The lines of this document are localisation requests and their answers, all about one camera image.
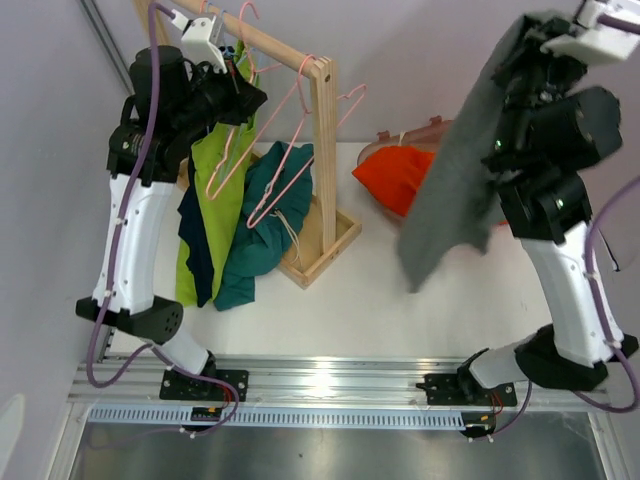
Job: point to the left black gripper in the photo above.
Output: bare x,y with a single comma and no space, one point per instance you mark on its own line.
234,86

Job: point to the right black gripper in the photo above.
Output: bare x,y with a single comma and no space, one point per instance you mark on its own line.
526,45

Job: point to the lime green shorts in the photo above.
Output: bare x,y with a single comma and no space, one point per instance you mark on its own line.
220,216

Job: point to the teal shorts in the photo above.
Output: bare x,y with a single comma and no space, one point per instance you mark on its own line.
277,198

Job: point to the grey shorts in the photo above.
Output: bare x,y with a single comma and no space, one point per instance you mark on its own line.
456,203

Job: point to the orange shorts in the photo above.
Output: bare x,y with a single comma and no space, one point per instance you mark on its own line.
393,175

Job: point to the navy blue shorts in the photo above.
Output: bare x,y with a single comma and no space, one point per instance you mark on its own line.
192,232

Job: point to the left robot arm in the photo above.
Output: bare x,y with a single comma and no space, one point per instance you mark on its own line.
178,93

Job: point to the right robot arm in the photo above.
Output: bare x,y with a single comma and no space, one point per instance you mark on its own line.
549,130

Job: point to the pink translucent plastic basin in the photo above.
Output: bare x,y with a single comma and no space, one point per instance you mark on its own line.
395,140

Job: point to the wooden clothes rack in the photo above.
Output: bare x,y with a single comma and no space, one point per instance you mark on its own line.
327,231

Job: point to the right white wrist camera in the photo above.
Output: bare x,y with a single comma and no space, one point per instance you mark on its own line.
601,32

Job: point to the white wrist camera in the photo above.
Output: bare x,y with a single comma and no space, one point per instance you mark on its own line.
199,39
601,32

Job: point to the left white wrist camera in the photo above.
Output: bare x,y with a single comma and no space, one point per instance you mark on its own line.
199,39

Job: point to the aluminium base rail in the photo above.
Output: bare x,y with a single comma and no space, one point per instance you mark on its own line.
285,381

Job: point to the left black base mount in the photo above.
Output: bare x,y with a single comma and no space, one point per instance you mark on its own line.
178,387

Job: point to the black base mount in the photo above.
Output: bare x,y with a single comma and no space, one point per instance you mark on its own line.
178,387
445,389

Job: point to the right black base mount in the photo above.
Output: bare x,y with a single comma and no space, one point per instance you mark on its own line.
445,389

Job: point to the white slotted cable duct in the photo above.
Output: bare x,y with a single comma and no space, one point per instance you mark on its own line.
412,419

